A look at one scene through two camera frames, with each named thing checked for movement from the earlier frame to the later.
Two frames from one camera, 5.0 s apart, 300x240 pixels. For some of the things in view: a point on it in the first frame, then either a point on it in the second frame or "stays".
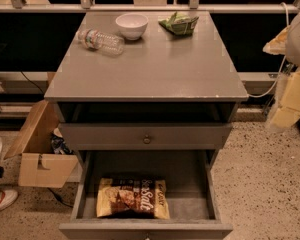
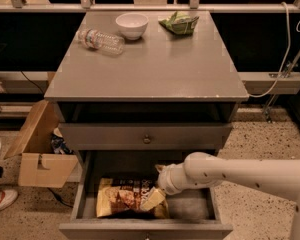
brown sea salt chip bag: [133, 197] stays
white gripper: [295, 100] -> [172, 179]
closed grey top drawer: [145, 135] stays
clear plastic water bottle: [94, 39] stays
